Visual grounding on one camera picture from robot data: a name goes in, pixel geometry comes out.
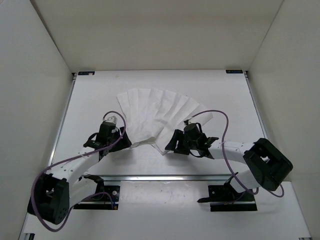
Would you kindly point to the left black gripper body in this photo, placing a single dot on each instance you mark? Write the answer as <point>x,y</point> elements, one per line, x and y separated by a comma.
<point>113,139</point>

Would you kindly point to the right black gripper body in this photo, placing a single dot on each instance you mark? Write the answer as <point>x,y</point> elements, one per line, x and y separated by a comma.
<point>187,145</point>

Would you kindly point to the white pleated skirt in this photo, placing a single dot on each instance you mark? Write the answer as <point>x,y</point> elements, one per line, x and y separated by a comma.
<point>152,115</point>

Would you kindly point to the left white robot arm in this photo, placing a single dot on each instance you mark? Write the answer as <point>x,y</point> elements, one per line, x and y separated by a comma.
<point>57,189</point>

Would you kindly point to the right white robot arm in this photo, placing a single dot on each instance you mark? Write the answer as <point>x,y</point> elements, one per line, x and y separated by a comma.
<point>267,166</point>

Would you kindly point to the left blue corner label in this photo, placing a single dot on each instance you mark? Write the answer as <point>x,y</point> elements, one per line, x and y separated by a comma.
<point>86,73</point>

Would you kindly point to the blue corner label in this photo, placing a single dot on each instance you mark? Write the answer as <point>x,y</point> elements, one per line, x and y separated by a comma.
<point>86,73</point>
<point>234,71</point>

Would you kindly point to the right blue corner label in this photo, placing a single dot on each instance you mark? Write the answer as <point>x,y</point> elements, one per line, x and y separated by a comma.
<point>234,71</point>

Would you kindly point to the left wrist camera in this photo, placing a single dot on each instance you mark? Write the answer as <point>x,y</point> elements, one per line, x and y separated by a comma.
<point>110,121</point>

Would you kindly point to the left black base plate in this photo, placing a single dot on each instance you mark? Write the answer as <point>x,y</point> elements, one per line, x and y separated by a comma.
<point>106,198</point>

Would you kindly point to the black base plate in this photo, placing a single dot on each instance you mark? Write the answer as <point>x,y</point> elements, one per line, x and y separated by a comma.
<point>106,198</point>
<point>222,199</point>

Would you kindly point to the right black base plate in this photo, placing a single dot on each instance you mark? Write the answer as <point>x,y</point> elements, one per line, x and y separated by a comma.
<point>222,199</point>

